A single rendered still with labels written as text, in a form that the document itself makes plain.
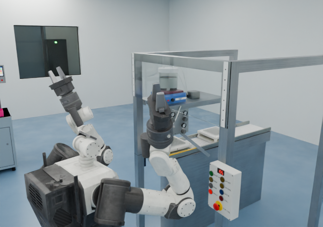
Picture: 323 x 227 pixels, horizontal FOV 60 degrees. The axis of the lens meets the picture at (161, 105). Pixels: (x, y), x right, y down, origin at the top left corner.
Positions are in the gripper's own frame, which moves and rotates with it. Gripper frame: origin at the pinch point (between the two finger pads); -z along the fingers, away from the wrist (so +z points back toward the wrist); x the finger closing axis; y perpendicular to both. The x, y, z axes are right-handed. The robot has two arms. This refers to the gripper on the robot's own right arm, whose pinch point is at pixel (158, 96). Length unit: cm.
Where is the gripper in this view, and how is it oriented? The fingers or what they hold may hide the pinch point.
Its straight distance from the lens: 84.6
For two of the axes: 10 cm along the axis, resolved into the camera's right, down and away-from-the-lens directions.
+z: 0.3, 8.0, 6.0
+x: -2.5, -5.8, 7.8
